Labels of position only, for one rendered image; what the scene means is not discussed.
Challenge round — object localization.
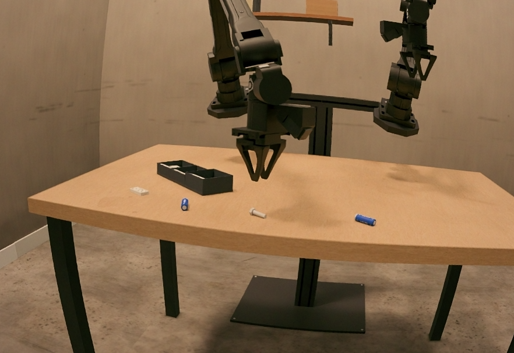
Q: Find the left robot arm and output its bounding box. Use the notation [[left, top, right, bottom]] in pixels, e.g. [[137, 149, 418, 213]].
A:
[[379, 0, 436, 128]]

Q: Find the blue aa battery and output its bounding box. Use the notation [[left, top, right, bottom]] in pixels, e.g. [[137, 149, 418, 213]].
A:
[[354, 214, 376, 226], [181, 198, 188, 211]]

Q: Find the beige bolt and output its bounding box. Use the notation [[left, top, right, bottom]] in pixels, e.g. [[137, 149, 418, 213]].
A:
[[249, 208, 267, 218]]

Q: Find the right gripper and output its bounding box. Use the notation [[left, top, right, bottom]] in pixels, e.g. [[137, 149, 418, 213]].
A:
[[231, 100, 290, 182]]

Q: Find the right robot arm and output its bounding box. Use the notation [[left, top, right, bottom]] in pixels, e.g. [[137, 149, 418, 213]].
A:
[[207, 0, 316, 140]]

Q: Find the white domino with black pips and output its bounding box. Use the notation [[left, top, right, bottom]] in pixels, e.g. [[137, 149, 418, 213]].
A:
[[130, 187, 149, 196]]

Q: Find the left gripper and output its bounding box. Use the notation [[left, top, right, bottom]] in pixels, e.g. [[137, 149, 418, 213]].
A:
[[400, 25, 437, 81]]

